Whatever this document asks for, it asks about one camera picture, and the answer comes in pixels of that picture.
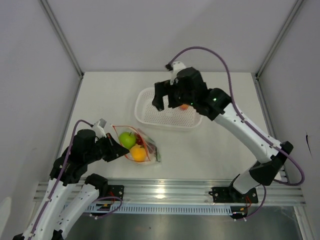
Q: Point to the green apple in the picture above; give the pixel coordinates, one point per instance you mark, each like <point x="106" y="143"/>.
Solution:
<point x="127" y="139"/>

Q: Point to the left aluminium frame post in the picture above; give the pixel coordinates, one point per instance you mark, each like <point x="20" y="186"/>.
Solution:
<point x="52" y="19"/>

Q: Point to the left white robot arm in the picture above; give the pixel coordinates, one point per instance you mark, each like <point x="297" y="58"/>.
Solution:
<point x="53" y="219"/>

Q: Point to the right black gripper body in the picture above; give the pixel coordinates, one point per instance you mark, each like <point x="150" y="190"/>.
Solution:
<point x="188" y="97"/>

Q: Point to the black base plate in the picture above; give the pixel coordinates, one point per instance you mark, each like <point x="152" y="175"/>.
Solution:
<point x="228" y="194"/>
<point x="115" y="191"/>

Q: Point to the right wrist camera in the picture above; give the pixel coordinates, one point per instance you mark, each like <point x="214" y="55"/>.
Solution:
<point x="174" y="68"/>

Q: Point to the green leafy vegetable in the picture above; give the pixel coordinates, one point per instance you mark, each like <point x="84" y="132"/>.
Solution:
<point x="153" y="150"/>

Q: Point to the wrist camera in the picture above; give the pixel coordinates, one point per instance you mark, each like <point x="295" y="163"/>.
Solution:
<point x="174" y="68"/>
<point x="98" y="128"/>

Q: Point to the clear orange zip top bag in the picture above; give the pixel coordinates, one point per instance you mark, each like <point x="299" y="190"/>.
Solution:
<point x="118" y="129"/>

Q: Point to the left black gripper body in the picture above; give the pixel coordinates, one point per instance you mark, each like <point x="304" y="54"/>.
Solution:
<point x="98" y="152"/>

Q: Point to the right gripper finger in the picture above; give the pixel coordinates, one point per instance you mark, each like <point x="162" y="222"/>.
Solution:
<point x="175" y="100"/>
<point x="161" y="89"/>

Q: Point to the red grape bunch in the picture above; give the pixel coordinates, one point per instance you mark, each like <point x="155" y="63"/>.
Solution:
<point x="142" y="142"/>

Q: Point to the slotted cable duct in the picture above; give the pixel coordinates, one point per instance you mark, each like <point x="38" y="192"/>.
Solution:
<point x="175" y="209"/>

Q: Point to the right aluminium frame post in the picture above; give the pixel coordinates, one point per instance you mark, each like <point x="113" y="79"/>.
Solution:
<point x="283" y="31"/>

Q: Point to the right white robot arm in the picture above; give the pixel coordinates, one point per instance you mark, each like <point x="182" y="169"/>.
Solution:
<point x="270" y="153"/>

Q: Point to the orange fruit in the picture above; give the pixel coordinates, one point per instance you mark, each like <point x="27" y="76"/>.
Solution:
<point x="138" y="153"/>

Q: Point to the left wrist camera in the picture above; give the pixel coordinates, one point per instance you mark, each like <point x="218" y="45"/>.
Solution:
<point x="98" y="128"/>

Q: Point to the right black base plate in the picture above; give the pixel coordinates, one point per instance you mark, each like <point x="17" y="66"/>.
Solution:
<point x="228" y="194"/>

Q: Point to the aluminium frame post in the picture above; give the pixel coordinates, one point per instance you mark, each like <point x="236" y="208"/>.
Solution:
<point x="52" y="19"/>
<point x="283" y="31"/>

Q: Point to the red peach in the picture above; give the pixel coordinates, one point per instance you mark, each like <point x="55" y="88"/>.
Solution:
<point x="184" y="107"/>

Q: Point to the aluminium rail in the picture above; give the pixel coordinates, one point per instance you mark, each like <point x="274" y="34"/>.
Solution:
<point x="196" y="192"/>

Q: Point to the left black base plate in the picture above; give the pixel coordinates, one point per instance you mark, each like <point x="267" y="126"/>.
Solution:
<point x="115" y="191"/>

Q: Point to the white perforated plastic basket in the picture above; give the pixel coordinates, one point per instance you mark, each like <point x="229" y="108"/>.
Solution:
<point x="167" y="119"/>

